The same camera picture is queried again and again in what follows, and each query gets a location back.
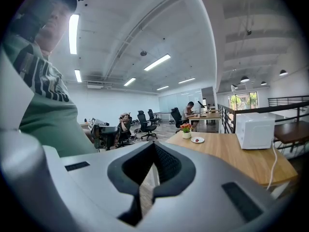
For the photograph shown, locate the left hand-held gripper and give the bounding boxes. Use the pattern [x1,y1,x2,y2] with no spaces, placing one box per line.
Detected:
[88,117,121,151]

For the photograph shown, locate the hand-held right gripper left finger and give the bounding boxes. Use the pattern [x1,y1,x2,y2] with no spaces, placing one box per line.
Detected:
[107,141,156,227]

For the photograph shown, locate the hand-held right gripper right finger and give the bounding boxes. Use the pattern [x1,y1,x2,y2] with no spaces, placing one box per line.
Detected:
[152,141,197,204]

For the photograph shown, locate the person's left forearm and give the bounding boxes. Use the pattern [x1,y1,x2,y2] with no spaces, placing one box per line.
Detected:
[83,128,96,144]

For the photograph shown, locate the white table leg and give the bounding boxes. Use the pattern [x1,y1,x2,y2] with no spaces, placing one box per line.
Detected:
[270,181,290,199]
[152,164,160,186]

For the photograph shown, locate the black office chair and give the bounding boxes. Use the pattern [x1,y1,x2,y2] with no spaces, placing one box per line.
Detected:
[147,109,162,127]
[170,107,184,133]
[137,110,158,141]

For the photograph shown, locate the flowers in white pot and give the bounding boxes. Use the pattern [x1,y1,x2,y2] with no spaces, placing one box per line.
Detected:
[180,123,194,140]

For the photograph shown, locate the person's green t-shirt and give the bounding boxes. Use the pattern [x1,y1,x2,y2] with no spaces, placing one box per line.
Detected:
[2,32,97,158]

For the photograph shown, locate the white microwave oven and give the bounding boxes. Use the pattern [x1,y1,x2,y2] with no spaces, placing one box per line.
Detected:
[235,112,276,150]

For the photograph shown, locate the large window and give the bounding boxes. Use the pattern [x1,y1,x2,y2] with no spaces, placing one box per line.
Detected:
[228,92,258,111]

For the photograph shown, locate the ceiling tube lights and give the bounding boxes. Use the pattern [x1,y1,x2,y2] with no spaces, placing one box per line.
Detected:
[69,14,196,91]

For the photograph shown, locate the black metal railing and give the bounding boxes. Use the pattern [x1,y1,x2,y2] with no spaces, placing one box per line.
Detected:
[217,95,309,152]

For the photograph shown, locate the person's head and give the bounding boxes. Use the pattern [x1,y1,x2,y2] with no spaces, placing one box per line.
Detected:
[36,0,78,55]

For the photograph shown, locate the dark wooden table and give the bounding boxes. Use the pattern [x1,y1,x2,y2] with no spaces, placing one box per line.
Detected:
[274,120,309,152]

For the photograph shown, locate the black chest-mounted device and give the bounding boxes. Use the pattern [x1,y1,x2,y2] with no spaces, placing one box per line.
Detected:
[9,0,54,43]

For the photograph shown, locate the white power cable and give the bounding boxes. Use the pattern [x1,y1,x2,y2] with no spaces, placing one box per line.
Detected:
[266,139,278,190]

